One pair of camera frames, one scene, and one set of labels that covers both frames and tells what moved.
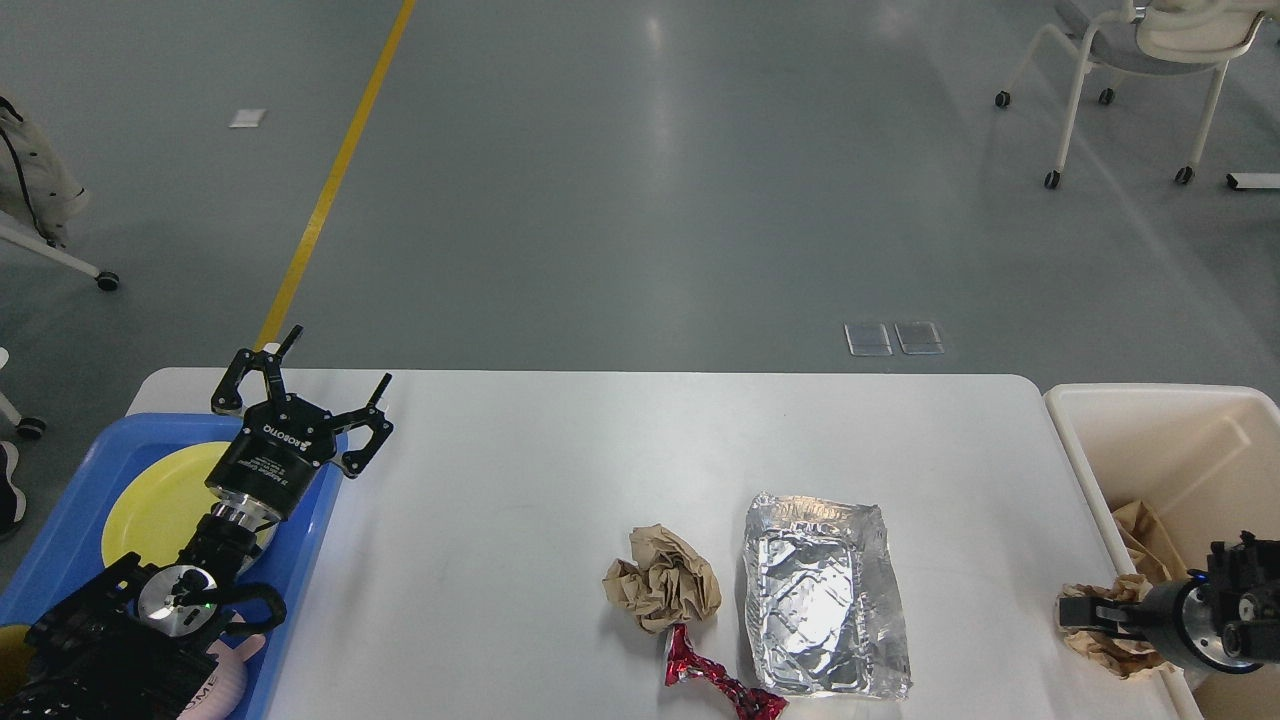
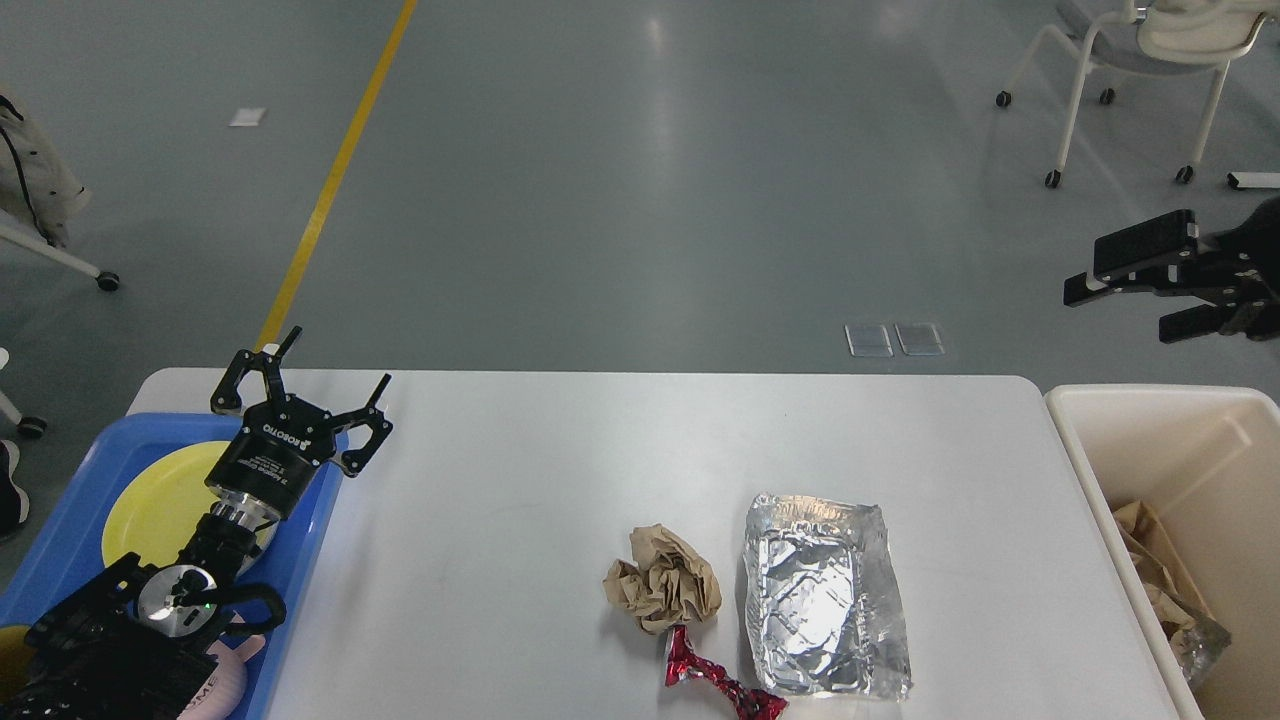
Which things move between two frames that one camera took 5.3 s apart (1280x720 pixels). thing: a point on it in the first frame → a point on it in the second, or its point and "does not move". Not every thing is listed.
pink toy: (224, 693) does not move
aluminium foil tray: (824, 611) does not move
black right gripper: (1184, 620) → (1163, 255)
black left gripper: (270, 462) does not move
